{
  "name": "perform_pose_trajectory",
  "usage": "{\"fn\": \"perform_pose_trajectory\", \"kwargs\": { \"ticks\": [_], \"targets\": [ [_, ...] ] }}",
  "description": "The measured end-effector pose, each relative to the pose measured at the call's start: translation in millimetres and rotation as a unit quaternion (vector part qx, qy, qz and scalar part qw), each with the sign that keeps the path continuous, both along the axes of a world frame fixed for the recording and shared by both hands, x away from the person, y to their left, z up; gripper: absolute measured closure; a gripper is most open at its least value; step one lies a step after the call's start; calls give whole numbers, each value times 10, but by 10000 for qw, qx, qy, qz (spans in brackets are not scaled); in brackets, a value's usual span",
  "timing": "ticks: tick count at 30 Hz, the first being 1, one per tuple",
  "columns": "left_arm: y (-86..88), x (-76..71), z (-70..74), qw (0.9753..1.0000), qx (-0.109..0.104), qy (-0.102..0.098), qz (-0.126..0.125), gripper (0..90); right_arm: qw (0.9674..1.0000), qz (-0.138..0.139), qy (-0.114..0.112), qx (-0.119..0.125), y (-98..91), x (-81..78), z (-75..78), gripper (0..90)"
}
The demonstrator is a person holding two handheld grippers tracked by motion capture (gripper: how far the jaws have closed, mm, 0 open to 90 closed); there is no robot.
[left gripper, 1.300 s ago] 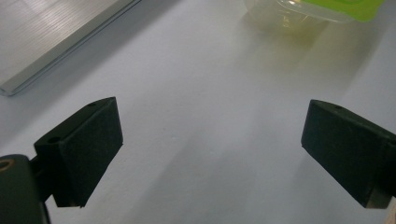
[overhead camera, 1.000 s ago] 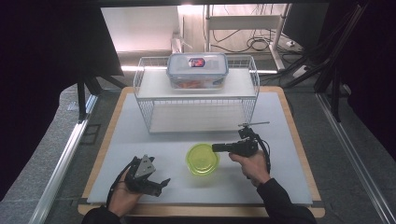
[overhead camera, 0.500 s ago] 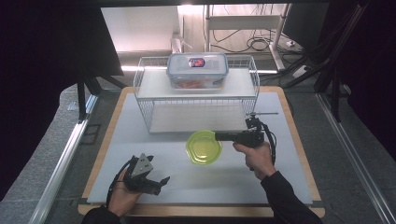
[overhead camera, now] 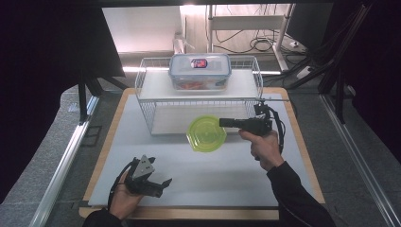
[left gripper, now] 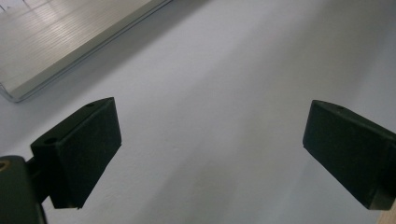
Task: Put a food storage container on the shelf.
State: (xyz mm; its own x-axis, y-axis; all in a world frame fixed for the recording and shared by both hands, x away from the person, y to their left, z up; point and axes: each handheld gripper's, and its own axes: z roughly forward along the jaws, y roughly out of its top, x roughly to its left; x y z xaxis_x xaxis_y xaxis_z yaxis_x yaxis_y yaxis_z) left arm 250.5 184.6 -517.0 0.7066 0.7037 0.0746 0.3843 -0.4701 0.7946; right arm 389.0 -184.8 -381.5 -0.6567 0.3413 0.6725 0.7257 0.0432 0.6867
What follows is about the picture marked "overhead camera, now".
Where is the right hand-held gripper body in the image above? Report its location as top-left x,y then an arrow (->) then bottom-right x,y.
239,97 -> 289,136

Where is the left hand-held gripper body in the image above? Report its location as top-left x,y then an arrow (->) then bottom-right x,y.
125,154 -> 165,198

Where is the green round plastic container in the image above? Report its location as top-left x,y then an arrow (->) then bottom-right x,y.
185,114 -> 228,154

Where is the clear rectangular container blue lid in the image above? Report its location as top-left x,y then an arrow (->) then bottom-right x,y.
167,52 -> 233,93

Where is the white wire shelf rack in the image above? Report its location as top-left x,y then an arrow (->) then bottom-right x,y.
134,56 -> 264,136

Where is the person's right hand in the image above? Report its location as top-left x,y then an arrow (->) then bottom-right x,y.
237,129 -> 285,172

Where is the person's left hand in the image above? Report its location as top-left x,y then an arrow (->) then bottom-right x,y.
109,171 -> 145,220

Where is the pale grey table mat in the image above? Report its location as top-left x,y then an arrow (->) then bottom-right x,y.
88,93 -> 316,208

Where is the white flat power strip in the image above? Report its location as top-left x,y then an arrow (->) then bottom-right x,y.
296,65 -> 315,80

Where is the black metal stand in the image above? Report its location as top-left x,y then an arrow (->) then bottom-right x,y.
77,73 -> 129,125

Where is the black monitor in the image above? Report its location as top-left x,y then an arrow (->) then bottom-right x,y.
285,3 -> 335,51

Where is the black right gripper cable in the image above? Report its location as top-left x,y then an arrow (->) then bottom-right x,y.
267,104 -> 287,154

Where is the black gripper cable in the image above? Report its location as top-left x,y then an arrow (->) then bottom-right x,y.
107,157 -> 140,210
267,104 -> 287,154

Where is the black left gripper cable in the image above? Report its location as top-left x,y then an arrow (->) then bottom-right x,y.
107,157 -> 140,210

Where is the black rectangular floor frame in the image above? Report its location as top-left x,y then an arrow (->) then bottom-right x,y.
80,125 -> 104,148

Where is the tangle of black floor cables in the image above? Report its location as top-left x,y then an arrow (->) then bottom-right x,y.
214,28 -> 276,55

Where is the aluminium rail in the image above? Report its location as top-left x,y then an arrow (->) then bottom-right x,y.
320,94 -> 401,227
29,96 -> 100,227

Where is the white metal desk frame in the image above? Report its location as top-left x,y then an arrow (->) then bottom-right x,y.
206,3 -> 296,72

